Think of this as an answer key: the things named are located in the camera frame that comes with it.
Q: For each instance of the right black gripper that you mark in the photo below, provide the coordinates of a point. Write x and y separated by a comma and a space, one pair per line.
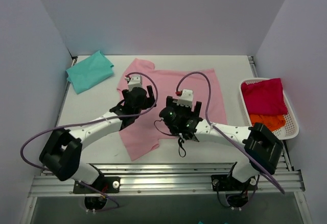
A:
184, 109

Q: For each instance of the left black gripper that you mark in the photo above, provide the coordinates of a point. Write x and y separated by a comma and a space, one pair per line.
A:
142, 97

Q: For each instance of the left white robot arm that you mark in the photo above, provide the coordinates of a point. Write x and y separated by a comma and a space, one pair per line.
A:
62, 152

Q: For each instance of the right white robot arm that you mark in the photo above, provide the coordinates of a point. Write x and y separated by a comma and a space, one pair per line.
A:
261, 148

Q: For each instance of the teal folded t-shirt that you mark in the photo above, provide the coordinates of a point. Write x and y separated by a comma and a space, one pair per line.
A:
89, 72

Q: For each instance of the magenta t-shirt in basket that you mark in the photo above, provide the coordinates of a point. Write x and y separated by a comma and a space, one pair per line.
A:
265, 97

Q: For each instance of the orange t-shirt in basket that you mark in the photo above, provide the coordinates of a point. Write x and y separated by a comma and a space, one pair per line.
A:
272, 122

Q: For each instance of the white plastic basket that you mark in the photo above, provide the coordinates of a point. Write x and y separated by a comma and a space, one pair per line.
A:
290, 129

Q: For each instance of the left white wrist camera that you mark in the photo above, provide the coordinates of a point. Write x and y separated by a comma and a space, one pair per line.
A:
134, 81

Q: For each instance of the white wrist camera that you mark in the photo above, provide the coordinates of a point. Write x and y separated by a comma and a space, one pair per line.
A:
185, 98
134, 81

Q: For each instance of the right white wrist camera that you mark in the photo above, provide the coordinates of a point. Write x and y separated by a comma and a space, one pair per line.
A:
185, 98

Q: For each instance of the aluminium rail frame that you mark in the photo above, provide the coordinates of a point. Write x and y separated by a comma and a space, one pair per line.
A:
142, 179

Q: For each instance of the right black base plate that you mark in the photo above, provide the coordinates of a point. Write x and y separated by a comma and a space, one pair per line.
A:
227, 183

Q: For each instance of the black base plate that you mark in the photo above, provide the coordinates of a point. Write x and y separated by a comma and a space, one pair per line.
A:
106, 185
227, 183

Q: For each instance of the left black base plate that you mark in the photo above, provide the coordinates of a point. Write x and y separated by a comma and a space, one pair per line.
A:
106, 185

